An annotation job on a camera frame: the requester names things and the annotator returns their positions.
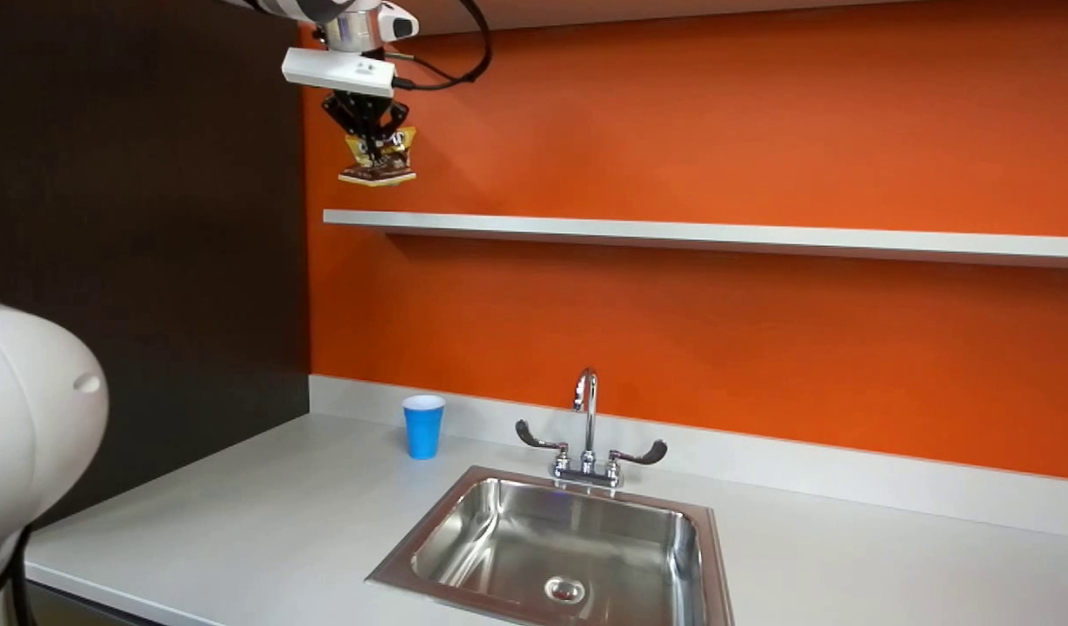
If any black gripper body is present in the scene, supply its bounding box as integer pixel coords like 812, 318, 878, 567
321, 92, 412, 132

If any brown yellow chips packet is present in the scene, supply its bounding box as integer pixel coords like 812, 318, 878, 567
335, 123, 420, 193

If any white wall shelf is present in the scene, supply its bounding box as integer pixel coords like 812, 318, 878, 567
321, 207, 1068, 272

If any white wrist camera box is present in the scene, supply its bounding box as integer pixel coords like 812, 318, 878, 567
277, 46, 398, 100

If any stainless steel sink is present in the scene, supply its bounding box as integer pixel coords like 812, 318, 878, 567
364, 463, 738, 626

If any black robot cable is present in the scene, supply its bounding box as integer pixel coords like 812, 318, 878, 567
382, 0, 498, 96

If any blue plastic cup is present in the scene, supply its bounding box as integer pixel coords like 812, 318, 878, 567
398, 394, 448, 463

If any chrome faucet with handles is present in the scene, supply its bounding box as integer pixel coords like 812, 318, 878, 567
511, 367, 671, 501

